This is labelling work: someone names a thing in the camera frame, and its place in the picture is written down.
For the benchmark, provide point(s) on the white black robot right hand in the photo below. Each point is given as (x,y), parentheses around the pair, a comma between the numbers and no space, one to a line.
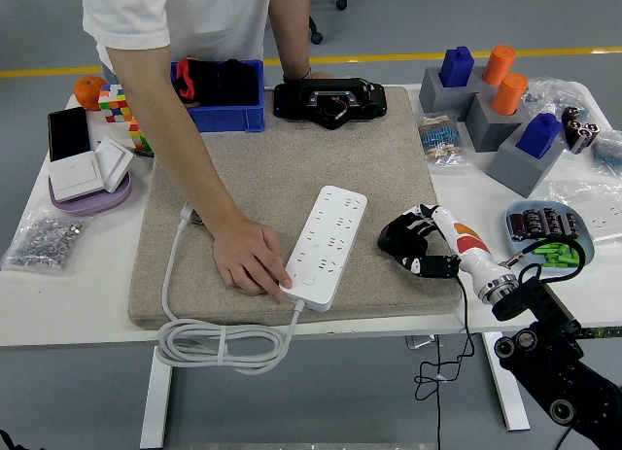
(466,241)

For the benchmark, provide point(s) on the person's left hand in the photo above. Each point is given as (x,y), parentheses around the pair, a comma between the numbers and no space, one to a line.
(321,76)

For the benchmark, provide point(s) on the person's right hand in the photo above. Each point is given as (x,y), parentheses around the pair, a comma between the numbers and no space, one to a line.
(248,260)

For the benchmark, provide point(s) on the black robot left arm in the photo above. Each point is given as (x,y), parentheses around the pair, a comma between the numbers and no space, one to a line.
(6,440)

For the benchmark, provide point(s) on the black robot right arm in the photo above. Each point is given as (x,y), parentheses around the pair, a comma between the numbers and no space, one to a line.
(549,362)

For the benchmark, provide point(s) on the black wristband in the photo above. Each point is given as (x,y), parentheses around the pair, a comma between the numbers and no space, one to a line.
(297,78)

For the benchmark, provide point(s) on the black electronic housing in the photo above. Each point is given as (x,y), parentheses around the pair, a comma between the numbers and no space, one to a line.
(296,102)

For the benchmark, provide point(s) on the grey-brown mat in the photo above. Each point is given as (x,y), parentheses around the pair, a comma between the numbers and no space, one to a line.
(301,158)

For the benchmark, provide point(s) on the grey peg holder block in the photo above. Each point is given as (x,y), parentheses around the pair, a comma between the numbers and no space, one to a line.
(488,129)
(435,97)
(515,170)

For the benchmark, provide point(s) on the green battery pile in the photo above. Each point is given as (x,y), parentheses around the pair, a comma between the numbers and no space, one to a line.
(554,255)

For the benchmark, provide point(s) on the black red fabric bundle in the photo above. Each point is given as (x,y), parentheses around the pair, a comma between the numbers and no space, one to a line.
(228,83)

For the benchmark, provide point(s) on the blue plastic bin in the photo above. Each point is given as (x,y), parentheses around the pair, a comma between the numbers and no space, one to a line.
(233,119)

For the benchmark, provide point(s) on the light blue tray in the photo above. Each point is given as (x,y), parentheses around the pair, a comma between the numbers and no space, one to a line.
(588,246)

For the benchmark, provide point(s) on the blue square peg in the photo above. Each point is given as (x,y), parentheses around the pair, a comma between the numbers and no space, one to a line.
(456,66)
(538,134)

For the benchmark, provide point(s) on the person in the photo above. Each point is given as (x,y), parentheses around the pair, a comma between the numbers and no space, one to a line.
(209,12)

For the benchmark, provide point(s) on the bagged white socket panel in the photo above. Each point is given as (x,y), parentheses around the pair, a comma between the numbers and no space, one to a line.
(602,221)

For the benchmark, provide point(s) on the orange cylinder peg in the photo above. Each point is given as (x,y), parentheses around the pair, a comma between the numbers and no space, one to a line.
(509,94)
(499,63)

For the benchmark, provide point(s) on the purple tray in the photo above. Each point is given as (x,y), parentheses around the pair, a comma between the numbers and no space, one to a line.
(97,204)

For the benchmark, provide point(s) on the black table control panel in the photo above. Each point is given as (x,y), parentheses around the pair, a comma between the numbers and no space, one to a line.
(602,333)

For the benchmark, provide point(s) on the white table leg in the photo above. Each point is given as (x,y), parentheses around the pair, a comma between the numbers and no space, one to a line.
(507,401)
(155,396)

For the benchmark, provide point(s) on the multicoloured puzzle cube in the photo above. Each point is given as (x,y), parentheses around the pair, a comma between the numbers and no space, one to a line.
(113,102)
(138,136)

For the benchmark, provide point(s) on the bag of blue resistors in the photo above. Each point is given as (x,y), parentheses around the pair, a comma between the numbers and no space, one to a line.
(610,151)

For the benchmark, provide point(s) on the clear bag of small parts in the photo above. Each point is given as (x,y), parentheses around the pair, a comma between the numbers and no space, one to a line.
(556,95)

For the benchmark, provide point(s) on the bag of metal nuts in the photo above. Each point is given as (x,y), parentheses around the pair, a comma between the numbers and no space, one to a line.
(44,241)

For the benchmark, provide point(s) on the black smartphone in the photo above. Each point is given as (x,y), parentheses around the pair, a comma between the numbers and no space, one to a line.
(68,133)

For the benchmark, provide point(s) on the orange fruit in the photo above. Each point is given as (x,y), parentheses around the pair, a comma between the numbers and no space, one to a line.
(87,93)

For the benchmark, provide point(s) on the silver bracket under table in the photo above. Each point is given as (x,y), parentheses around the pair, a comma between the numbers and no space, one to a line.
(419,342)

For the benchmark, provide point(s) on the white wall switch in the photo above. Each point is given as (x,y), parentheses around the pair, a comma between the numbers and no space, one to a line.
(114,163)
(75,178)

